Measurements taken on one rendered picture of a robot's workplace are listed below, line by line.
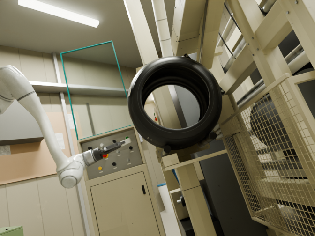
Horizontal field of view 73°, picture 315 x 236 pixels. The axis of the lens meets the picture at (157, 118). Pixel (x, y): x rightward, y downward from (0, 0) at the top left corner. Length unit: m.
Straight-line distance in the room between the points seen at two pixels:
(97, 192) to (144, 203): 0.42
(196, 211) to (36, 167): 2.88
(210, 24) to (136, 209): 1.51
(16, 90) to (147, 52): 1.04
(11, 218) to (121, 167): 2.19
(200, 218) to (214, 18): 1.32
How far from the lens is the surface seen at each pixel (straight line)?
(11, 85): 1.33
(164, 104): 1.68
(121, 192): 1.95
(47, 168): 3.97
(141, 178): 1.93
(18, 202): 3.85
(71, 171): 1.19
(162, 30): 2.40
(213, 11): 1.45
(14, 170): 3.87
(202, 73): 1.37
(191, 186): 1.62
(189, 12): 1.45
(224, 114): 1.67
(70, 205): 4.03
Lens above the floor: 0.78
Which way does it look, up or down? 14 degrees up
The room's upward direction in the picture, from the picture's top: 17 degrees counter-clockwise
